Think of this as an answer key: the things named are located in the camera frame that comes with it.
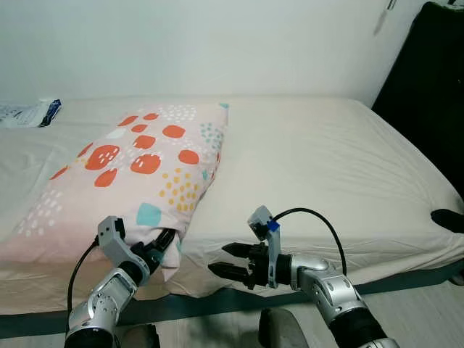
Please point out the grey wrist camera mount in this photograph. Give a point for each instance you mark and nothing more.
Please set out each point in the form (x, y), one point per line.
(262, 221)
(112, 239)

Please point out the dark robot foot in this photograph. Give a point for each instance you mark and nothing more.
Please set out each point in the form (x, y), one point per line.
(281, 332)
(139, 338)

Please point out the dark robot right foot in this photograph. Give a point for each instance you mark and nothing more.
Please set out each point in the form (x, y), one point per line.
(281, 332)

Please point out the white sheeted mattress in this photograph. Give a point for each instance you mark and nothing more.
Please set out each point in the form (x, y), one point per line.
(312, 167)

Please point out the dark robot left foot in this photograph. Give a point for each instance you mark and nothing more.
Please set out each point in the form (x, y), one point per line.
(139, 338)

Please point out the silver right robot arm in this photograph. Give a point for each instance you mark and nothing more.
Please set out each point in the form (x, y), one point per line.
(326, 286)

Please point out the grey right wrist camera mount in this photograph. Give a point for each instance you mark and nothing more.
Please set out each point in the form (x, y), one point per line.
(262, 221)

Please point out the pink strawberry print pillow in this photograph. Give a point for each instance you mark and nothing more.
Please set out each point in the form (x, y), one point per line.
(130, 167)

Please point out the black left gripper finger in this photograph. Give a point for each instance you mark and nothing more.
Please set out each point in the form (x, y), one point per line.
(167, 238)

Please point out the clear plastic package blue edge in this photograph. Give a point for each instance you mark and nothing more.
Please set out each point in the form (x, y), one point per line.
(25, 114)

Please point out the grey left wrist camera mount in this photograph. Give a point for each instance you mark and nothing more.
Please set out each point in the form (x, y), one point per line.
(112, 239)

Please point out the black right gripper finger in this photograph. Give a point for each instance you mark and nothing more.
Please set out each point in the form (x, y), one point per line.
(238, 251)
(230, 273)

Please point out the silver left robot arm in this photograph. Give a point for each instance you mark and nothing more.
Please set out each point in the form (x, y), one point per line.
(101, 304)

